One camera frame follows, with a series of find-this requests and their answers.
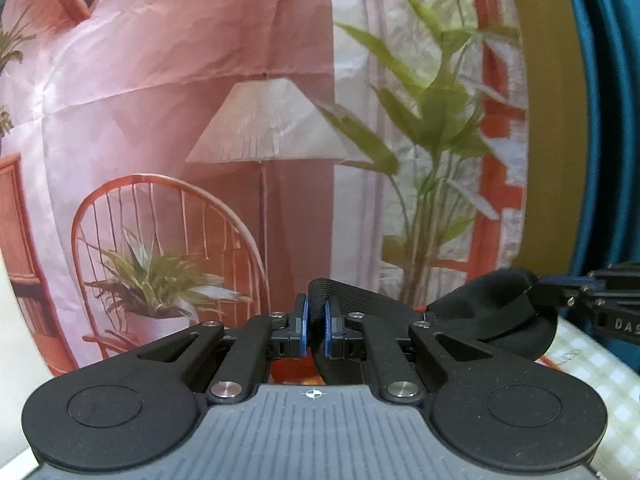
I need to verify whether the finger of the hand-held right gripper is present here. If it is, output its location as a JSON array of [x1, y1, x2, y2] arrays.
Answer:
[[530, 270, 607, 307]]

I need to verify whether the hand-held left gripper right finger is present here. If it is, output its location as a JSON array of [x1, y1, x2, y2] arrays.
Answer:
[[323, 297, 519, 405]]

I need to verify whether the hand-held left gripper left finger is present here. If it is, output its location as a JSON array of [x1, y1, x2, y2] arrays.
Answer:
[[119, 293, 310, 405]]

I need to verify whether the checked printed tablecloth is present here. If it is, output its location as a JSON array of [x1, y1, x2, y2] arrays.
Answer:
[[536, 310, 640, 480]]

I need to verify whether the yellow-brown wooden panel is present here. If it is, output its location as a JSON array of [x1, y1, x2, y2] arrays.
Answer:
[[501, 0, 590, 282]]

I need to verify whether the teal curtain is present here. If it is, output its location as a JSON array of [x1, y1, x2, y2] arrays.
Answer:
[[556, 0, 640, 282]]

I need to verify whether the printed room scene backdrop cloth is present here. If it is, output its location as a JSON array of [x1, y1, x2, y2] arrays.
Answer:
[[0, 0, 532, 377]]

